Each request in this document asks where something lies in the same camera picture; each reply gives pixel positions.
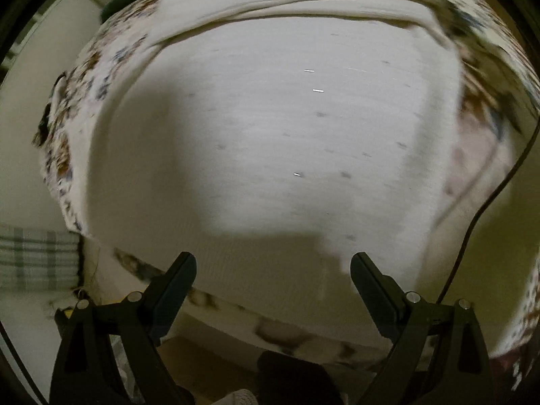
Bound floral bedsheet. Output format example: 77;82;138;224
34;0;540;389

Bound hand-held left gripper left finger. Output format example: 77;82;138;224
50;251;197;405

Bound white garment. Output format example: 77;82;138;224
86;0;465;347

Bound green plaid cloth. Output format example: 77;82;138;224
0;225;83;292

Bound black cable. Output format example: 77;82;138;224
436;120;540;304

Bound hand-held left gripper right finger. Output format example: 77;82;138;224
350;252;494;405

